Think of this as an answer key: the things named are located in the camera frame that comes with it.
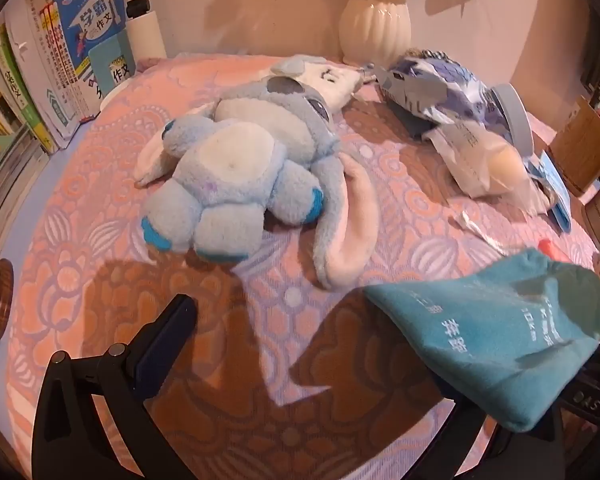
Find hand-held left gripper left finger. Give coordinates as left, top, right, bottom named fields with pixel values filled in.
left=31, top=294, right=198, bottom=480

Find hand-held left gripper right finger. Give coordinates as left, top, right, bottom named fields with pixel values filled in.
left=405, top=377, right=565, bottom=480

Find teal cloth bag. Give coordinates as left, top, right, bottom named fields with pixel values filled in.
left=365, top=247, right=600, bottom=433

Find light blue plush toy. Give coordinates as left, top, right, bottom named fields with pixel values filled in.
left=141, top=119, right=326, bottom=264

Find white plastic packet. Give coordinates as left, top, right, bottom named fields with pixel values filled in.
left=425, top=122, right=528, bottom=198

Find grey long-eared plush toy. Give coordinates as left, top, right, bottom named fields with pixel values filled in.
left=132, top=72, right=377, bottom=289

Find blue and white patterned packet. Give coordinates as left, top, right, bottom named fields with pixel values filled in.
left=377, top=55, right=498, bottom=133

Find pink patterned blanket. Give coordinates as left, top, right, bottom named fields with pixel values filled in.
left=0, top=52, right=596, bottom=480

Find clear crumpled wrapper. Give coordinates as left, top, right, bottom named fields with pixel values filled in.
left=452, top=207, right=513, bottom=256

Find blue flat packet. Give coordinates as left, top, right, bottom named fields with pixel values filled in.
left=525, top=150, right=573, bottom=233

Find stack of flat books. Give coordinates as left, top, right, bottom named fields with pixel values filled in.
left=0, top=132, right=51, bottom=201

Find wooden pen holder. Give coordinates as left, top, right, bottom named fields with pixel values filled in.
left=549, top=97, right=600, bottom=197

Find grey round lid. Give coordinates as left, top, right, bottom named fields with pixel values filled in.
left=487, top=84, right=535, bottom=158

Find row of upright books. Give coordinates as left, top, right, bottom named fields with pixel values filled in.
left=0, top=0, right=137, bottom=156

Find white desk lamp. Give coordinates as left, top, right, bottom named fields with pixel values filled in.
left=99, top=0, right=167, bottom=108

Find dark striped cloth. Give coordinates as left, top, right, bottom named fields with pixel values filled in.
left=402, top=48, right=453, bottom=62

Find white ribbed vase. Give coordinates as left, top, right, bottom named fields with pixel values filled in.
left=338, top=0, right=412, bottom=67

